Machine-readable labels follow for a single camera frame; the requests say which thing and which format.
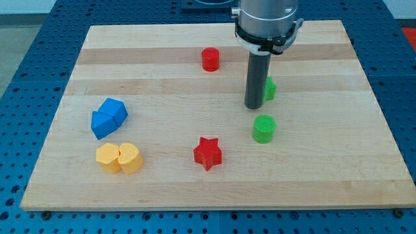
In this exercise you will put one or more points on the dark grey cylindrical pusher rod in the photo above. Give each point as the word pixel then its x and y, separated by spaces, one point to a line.
pixel 257 72

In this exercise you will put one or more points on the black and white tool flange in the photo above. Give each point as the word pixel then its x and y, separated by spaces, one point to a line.
pixel 266 46

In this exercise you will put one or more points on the green star block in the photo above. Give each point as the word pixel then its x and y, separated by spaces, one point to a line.
pixel 270 90

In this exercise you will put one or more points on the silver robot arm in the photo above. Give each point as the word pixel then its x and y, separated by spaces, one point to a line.
pixel 264 28

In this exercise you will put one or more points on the red star block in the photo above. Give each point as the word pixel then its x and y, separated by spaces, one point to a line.
pixel 207 153

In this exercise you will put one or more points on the red cylinder block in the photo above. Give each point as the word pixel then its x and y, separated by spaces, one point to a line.
pixel 210 59

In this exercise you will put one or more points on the green cylinder block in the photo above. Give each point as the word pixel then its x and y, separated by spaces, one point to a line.
pixel 263 129

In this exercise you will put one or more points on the wooden board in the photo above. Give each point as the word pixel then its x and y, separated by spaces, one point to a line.
pixel 153 119

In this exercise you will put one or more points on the blue cube block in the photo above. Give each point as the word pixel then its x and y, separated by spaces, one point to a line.
pixel 114 108

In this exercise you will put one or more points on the blue pentagon block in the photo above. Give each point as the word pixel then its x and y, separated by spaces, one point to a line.
pixel 102 124

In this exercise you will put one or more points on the yellow hexagon block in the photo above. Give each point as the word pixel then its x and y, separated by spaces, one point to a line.
pixel 107 157

